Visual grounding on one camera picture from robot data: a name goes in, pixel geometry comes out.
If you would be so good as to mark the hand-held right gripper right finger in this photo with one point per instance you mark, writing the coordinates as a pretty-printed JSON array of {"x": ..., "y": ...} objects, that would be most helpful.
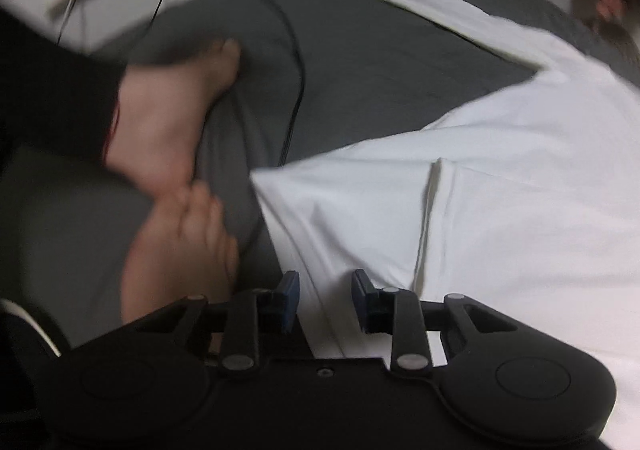
[{"x": 360, "y": 300}]

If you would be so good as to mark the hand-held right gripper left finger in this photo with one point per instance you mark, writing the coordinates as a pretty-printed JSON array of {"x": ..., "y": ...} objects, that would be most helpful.
[{"x": 287, "y": 302}]

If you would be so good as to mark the white garment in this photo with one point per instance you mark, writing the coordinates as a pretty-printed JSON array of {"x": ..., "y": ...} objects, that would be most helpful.
[{"x": 500, "y": 180}]

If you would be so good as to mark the person's bare foot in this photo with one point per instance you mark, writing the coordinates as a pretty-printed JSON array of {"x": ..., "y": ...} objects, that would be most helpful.
[
  {"x": 160, "y": 120},
  {"x": 180, "y": 250}
]

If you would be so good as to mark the grey bed sheet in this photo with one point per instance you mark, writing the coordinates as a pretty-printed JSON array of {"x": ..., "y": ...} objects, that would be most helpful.
[{"x": 375, "y": 55}]

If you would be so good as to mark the person's black trouser leg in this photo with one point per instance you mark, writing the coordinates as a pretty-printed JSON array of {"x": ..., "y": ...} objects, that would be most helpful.
[{"x": 50, "y": 90}]

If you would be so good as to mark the pink hanging garment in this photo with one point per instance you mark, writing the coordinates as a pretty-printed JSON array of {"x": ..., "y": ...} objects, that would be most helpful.
[{"x": 611, "y": 0}]

